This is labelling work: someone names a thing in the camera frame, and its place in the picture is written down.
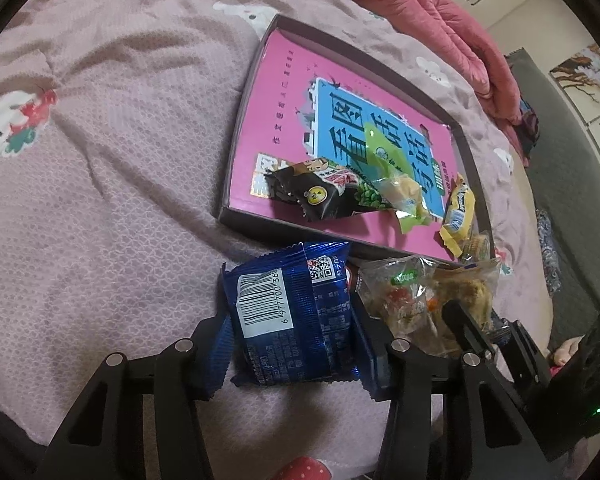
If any dark striped cloth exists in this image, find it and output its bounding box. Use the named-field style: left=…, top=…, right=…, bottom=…
left=510, top=95, right=543, bottom=168

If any pink quilt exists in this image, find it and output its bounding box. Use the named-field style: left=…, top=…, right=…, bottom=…
left=250, top=0, right=531, bottom=166

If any yellow snack packet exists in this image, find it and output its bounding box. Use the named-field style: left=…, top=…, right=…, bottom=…
left=439, top=174, right=479, bottom=261

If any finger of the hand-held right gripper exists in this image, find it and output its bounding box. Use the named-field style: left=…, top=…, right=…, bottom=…
left=441, top=299, right=503, bottom=359

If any wall poster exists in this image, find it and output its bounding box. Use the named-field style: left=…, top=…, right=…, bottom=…
left=550, top=42, right=600, bottom=126

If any dark shallow box tray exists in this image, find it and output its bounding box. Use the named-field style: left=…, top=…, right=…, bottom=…
left=217, top=14, right=496, bottom=266

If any black snack packet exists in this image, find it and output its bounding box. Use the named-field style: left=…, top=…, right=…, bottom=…
left=264, top=156, right=381, bottom=224

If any clear brown pastry packet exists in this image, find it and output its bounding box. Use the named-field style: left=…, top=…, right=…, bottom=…
left=427, top=258, right=502, bottom=358

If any blue snack packet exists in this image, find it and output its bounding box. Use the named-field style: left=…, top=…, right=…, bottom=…
left=221, top=241, right=363, bottom=390

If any clear nut cake packet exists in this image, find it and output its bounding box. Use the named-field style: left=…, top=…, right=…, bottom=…
left=356, top=255, right=443, bottom=343

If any pink book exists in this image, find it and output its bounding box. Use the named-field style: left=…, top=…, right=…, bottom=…
left=227, top=27, right=456, bottom=261

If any blue patterned cloth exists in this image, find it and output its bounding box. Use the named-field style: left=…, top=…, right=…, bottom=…
left=535, top=210, right=563, bottom=296

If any green snack packet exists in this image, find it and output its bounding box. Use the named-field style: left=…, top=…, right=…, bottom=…
left=364, top=126, right=432, bottom=235

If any orange snack packet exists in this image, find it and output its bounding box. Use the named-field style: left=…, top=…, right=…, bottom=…
left=459, top=231, right=496, bottom=265

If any grey padded headboard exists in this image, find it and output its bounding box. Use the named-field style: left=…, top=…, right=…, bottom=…
left=505, top=50, right=600, bottom=361

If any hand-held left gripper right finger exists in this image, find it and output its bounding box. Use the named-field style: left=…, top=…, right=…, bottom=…
left=350, top=297, right=561, bottom=480

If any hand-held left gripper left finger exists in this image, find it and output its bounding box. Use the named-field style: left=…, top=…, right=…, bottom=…
left=45, top=310, right=235, bottom=480

